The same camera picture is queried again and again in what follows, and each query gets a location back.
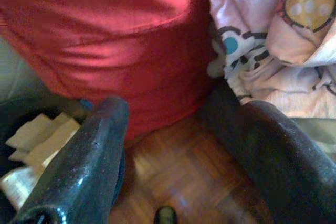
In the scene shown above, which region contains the black waste bin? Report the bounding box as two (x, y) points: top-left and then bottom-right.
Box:
(0, 95), (95, 224)

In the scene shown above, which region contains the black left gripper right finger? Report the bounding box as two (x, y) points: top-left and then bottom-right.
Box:
(237, 100), (336, 224)

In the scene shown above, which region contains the pink cartoon print blanket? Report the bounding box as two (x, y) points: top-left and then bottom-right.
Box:
(207, 0), (336, 120)

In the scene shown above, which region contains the white folded paper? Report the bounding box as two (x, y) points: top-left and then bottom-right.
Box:
(5, 112), (82, 168)
(0, 166), (40, 209)

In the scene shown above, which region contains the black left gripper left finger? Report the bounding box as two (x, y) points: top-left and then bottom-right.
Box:
(10, 95), (130, 224)

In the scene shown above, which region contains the red fabric sofa cushion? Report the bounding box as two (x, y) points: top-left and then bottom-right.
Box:
(0, 0), (218, 141)

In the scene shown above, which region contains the black robot left foot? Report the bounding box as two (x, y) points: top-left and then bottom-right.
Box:
(154, 205), (178, 224)

